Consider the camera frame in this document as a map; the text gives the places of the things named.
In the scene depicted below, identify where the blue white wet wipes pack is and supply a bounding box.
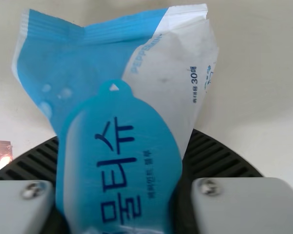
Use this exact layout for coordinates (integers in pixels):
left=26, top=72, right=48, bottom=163
left=11, top=3, right=220, bottom=234

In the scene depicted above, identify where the small square scanner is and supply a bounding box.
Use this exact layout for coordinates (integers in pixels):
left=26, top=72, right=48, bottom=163
left=0, top=139, right=14, bottom=163

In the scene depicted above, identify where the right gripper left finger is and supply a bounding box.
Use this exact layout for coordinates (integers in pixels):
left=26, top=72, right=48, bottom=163
left=0, top=135, right=72, bottom=234

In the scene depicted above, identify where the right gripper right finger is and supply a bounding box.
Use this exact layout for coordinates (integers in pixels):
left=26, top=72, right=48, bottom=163
left=170, top=128, right=293, bottom=234

